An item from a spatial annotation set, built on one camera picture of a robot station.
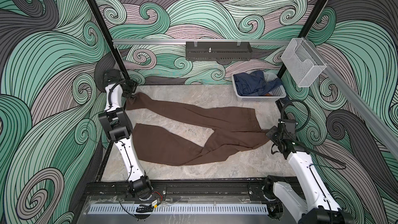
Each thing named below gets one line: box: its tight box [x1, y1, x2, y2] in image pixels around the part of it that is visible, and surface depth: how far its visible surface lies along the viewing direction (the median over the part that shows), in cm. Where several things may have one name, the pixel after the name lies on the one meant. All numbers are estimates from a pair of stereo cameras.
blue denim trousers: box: [233, 70, 282, 96], surface depth 113 cm
